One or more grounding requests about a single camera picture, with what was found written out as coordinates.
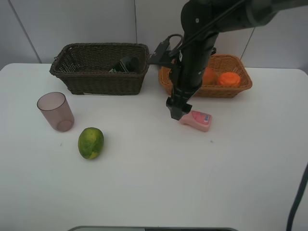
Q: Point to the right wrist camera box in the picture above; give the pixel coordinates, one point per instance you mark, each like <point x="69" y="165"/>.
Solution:
<point x="161" y="54"/>

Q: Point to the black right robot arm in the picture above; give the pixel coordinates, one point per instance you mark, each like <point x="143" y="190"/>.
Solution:
<point x="202" y="21"/>

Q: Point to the dark brown wicker basket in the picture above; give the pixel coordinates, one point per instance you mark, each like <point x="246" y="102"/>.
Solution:
<point x="84" y="68"/>

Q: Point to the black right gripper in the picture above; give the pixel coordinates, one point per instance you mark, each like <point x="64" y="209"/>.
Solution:
<point x="184" y="86"/>

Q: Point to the black pump bottle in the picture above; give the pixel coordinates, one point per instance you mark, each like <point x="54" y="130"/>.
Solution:
<point x="126" y="65"/>

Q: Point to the translucent purple plastic cup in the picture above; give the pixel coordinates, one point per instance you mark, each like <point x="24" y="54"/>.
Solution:
<point x="56" y="110"/>

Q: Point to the pink lotion bottle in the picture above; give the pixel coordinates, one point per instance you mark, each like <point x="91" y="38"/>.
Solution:
<point x="198" y="120"/>

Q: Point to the orange wicker basket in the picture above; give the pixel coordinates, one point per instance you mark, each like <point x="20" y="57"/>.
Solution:
<point x="221" y="63"/>

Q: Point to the orange tangerine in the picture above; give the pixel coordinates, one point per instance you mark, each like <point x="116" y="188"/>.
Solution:
<point x="229" y="79"/>

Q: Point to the green mango fruit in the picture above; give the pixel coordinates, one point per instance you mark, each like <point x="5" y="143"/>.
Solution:
<point x="90" y="143"/>

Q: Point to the red orange peach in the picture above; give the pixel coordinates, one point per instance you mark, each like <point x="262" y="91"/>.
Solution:
<point x="209" y="77"/>

